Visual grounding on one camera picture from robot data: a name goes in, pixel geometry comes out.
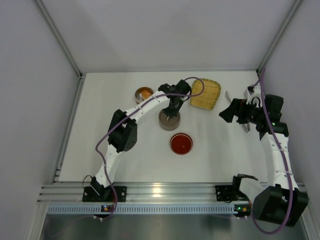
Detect orange food piece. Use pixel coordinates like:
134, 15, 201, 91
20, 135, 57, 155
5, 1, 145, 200
140, 89, 153, 100

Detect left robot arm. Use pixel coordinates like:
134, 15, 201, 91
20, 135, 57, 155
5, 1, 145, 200
83, 80, 192, 202

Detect beige steel container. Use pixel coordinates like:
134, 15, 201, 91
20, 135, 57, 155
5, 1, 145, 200
159, 122, 180, 131

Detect slotted cable duct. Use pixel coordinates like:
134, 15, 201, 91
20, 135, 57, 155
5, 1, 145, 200
47, 203, 240, 215

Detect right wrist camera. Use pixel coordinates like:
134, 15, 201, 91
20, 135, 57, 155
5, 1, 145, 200
247, 85, 261, 102

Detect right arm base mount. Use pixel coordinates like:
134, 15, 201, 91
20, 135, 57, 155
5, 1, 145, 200
215, 185, 249, 203

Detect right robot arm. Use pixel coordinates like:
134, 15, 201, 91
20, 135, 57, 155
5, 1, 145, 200
219, 94, 309, 227

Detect yellow bamboo tray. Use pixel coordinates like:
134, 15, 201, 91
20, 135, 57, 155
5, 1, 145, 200
190, 78, 221, 110

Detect purple cable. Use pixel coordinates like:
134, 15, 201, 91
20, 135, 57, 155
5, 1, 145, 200
95, 76, 206, 221
251, 66, 294, 235

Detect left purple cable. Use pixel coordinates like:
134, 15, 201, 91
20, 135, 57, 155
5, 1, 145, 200
95, 76, 206, 221

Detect beige lid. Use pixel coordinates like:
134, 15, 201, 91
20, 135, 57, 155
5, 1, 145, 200
158, 111, 181, 131

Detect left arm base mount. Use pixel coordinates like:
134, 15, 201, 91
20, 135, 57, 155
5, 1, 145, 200
82, 185, 127, 203

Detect metal tongs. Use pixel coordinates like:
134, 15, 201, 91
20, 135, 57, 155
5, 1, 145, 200
224, 91, 250, 133

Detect left frame post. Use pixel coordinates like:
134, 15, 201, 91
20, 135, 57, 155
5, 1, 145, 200
33, 0, 83, 79

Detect red steel container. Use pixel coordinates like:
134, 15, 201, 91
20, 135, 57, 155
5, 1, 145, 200
134, 86, 154, 105

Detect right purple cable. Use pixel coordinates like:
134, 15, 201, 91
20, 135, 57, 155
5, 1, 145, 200
251, 66, 294, 235

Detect aluminium front rail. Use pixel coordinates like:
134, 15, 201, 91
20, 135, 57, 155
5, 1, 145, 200
37, 181, 311, 204

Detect red lid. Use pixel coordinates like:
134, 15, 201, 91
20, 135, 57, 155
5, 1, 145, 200
169, 132, 194, 155

